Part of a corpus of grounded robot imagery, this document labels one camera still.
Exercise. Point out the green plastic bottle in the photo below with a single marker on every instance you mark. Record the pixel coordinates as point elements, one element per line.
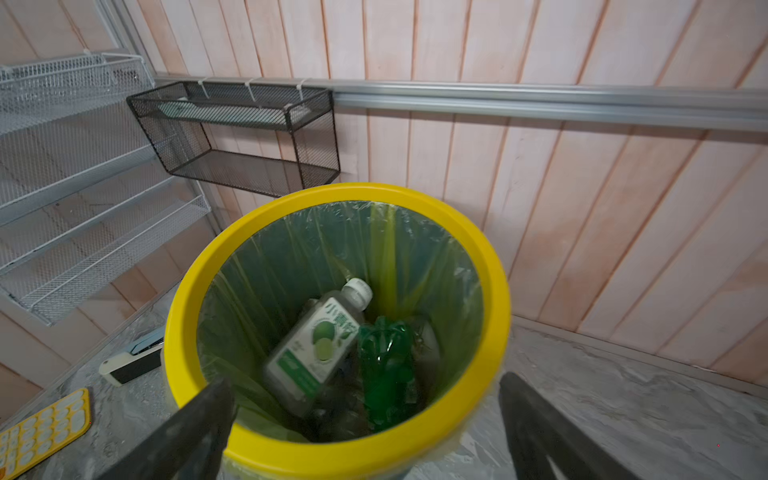
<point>390,389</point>

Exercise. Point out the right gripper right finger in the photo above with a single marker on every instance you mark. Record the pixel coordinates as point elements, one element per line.
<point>541,440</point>

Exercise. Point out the black wire mesh basket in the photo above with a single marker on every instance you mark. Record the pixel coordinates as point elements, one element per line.
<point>267,139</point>

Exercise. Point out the lime label white bottle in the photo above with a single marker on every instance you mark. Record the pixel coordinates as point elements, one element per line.
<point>303,363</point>

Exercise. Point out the yellow keypad calculator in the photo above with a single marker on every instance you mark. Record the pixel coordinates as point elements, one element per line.
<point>45,433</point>

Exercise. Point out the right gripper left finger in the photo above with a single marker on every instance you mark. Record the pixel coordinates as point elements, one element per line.
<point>189,445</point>

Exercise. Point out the horizontal aluminium wall rail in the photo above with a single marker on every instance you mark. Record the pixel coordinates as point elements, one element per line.
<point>733,110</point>

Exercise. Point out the teal bin with yellow rim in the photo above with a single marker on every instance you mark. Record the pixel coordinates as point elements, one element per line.
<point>380,455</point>

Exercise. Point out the white wire mesh shelf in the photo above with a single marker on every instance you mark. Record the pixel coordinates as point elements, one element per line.
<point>84,197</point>

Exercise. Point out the blue and white stapler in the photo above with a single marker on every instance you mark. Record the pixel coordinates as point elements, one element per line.
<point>137,359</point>

